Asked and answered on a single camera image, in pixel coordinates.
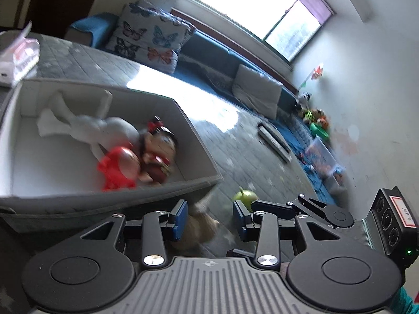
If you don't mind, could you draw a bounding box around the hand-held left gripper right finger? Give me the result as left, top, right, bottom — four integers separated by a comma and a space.
233, 199, 341, 268

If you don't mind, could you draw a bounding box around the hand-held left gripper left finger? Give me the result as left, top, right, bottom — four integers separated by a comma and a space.
79, 199, 189, 267

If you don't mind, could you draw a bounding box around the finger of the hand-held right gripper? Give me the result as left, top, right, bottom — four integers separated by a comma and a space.
226, 249, 260, 259
251, 194, 332, 221

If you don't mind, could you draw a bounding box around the tan plush toy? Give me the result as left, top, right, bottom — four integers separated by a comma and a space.
169, 199, 221, 250

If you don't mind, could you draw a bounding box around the green toy apple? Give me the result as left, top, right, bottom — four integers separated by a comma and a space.
232, 186, 260, 209

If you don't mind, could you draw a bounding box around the brown-haired doll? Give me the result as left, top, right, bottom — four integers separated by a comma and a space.
136, 115, 179, 184

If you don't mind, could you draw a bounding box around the red plush toy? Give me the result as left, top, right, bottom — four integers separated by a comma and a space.
97, 144, 143, 192

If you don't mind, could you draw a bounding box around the white plush rabbit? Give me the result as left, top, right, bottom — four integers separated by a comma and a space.
36, 89, 142, 161

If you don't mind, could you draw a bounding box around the grey cardboard box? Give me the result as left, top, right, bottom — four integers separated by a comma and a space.
0, 78, 224, 234

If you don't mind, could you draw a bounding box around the person's right forearm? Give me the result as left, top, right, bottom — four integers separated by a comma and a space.
400, 285, 419, 314

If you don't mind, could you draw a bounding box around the clear plastic container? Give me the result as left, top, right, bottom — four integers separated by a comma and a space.
302, 137, 347, 185

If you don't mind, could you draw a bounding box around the grey remote control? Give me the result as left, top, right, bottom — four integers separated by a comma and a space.
257, 120, 293, 164

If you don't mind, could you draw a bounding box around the green toy bowl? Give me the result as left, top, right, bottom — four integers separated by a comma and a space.
308, 122, 330, 139

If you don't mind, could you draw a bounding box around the pile of small toys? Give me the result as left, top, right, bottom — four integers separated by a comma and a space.
295, 91, 331, 128

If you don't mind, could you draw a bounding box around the plain grey pillow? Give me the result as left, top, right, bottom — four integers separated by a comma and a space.
231, 63, 284, 120

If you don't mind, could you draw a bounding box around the blue sofa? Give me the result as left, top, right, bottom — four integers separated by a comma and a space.
65, 12, 348, 205

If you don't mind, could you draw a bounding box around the butterfly print pillow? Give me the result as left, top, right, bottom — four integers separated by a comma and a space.
105, 0, 197, 75

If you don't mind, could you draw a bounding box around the window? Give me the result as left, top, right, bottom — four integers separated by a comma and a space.
181, 0, 337, 63

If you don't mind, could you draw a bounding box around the white plastic bag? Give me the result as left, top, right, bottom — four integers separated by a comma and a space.
0, 20, 42, 88

